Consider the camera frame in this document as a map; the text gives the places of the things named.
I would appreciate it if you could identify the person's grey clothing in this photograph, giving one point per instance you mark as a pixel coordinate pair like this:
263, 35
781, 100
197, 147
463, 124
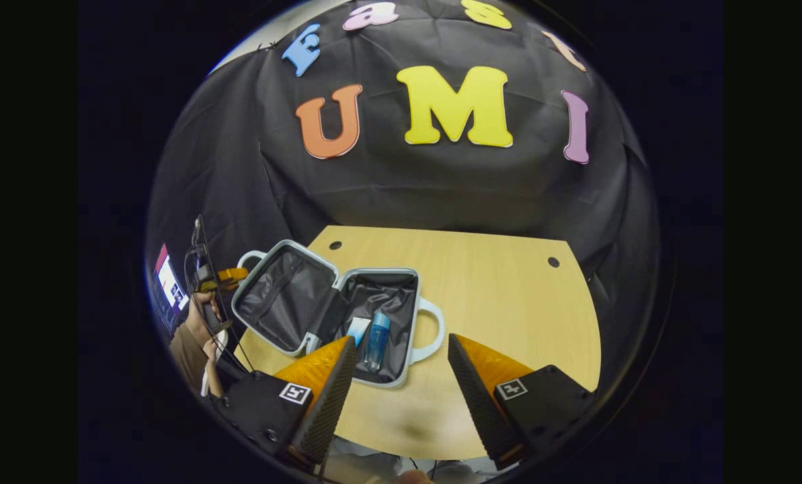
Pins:
367, 464

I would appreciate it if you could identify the pale blue cosmetic tube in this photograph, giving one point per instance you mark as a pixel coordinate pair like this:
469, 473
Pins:
359, 329

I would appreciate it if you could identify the light blue suitcase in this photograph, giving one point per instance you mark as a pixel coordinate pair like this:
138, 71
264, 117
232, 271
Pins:
286, 296

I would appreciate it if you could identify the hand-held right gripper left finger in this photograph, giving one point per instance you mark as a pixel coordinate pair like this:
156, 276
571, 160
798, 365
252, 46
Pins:
330, 403

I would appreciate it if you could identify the computer monitor screen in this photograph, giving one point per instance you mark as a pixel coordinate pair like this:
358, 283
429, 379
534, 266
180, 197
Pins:
169, 282

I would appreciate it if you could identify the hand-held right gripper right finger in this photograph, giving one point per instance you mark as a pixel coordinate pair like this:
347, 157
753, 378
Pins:
481, 403

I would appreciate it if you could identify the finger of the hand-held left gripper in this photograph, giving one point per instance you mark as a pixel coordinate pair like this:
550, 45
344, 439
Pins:
232, 273

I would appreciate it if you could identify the black backdrop cloth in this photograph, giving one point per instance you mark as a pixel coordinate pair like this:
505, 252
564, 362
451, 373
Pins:
441, 195

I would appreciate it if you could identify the teal bottle with blue cap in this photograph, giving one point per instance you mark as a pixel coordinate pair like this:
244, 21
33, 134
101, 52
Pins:
377, 339

